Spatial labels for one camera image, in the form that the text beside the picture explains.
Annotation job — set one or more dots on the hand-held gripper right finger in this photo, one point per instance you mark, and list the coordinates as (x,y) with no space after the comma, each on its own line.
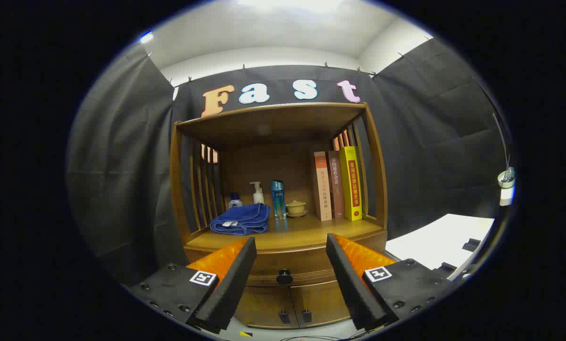
(351,284)

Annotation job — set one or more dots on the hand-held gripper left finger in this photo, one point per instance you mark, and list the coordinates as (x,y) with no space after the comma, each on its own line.
(231,284)

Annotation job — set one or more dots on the wooden drawer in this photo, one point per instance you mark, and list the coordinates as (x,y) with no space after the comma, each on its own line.
(302,265)

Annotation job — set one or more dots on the wooden cabinet door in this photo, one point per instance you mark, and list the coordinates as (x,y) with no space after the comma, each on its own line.
(321,300)
(259,305)

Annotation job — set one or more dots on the wooden countertop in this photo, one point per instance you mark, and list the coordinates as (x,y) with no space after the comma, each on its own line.
(302,232)

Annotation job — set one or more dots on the wooden cabinet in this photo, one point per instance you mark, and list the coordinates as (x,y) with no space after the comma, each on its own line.
(283,128)

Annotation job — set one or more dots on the blue folded towel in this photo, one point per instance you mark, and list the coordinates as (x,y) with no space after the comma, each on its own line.
(240,218)

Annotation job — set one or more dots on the small white blue-capped bottle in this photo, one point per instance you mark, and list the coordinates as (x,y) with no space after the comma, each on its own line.
(235,202)

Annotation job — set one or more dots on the white pump bottle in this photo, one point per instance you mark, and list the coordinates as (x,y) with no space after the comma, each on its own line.
(258,196)

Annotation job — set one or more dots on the white table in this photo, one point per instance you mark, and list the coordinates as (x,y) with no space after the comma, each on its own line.
(434,241)

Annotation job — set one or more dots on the yellow book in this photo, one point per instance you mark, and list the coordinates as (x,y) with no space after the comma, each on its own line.
(351,189)

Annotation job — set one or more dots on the beige lidded teacup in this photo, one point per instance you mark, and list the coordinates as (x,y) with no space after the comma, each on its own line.
(296,207)

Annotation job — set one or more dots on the blue glass bottle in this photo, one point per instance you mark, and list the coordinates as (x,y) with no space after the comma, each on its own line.
(278,201)

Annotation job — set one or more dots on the black block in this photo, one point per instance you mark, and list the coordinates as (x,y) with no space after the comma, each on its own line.
(446,269)
(471,245)

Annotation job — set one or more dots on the brown book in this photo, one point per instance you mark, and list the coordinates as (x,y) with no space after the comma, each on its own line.
(336,189)

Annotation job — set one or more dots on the beige orange book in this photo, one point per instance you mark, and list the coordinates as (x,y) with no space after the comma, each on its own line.
(322,189)

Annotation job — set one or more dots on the black backdrop cloth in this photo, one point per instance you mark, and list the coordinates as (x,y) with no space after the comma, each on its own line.
(122,166)

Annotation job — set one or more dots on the white round fixture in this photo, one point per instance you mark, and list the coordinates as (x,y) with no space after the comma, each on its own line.
(506,182)

